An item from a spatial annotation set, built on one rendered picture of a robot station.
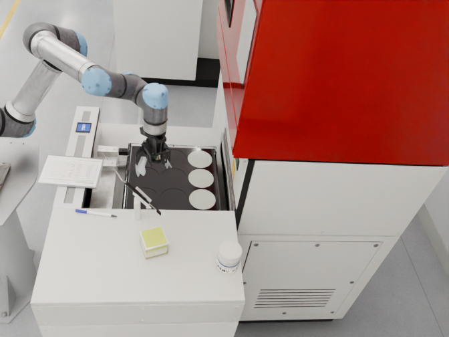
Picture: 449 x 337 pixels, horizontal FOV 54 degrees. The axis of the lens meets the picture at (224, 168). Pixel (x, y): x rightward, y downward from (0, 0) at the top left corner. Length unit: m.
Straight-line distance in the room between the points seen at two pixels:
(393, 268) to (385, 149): 1.51
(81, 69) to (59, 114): 2.11
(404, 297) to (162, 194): 1.67
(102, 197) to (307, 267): 0.91
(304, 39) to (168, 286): 0.81
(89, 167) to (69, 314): 0.54
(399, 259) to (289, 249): 1.27
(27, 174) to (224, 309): 0.96
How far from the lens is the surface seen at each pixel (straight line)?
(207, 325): 1.53
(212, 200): 1.69
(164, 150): 1.47
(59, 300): 1.40
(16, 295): 2.54
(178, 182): 1.73
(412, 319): 2.79
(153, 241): 1.40
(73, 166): 1.71
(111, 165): 1.78
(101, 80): 1.30
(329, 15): 1.15
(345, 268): 2.05
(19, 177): 1.92
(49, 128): 3.38
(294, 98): 1.26
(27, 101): 1.84
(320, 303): 2.30
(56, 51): 1.49
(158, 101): 1.33
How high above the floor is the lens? 2.18
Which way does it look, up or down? 45 degrees down
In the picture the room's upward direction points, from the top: 11 degrees clockwise
